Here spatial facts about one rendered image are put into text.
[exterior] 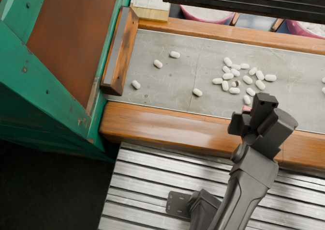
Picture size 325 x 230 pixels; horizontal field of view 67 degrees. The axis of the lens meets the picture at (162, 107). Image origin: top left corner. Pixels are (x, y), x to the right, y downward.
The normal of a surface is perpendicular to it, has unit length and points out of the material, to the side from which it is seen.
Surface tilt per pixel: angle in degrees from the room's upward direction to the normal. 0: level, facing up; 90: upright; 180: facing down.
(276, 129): 47
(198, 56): 0
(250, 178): 11
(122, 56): 67
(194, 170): 0
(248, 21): 0
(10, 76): 90
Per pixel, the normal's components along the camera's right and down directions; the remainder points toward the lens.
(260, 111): -0.11, 0.51
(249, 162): 0.12, -0.45
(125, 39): 0.91, 0.02
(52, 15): 0.99, 0.15
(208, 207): 0.48, -0.82
